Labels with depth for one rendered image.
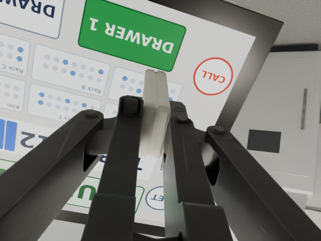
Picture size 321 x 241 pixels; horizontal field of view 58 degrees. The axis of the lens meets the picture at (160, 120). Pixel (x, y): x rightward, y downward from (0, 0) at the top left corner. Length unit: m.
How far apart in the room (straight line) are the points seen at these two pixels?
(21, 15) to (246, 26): 0.20
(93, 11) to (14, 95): 0.12
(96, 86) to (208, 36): 0.12
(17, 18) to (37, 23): 0.02
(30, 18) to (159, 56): 0.12
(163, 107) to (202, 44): 0.15
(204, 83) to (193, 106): 0.03
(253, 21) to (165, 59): 0.09
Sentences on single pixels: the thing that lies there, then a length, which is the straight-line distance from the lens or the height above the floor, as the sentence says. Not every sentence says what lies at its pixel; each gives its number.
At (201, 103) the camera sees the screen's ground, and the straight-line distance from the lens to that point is 0.31.
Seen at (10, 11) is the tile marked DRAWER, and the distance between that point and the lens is 0.30.
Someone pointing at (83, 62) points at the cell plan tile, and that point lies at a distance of 0.29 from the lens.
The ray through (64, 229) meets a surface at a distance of 1.47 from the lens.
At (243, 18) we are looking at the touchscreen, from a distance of 0.29.
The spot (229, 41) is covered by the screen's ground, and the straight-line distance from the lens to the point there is 0.30.
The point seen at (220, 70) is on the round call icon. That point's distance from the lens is 0.30.
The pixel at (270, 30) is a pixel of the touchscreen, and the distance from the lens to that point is 0.31.
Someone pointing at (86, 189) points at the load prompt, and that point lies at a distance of 0.37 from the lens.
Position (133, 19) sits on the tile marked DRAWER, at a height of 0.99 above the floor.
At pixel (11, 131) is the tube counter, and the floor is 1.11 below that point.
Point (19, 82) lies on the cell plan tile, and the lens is 0.32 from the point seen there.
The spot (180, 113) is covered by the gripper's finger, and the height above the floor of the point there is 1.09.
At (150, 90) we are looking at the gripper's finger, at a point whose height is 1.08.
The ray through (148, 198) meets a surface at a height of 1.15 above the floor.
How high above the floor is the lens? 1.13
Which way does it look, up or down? 13 degrees down
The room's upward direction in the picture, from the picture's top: 169 degrees counter-clockwise
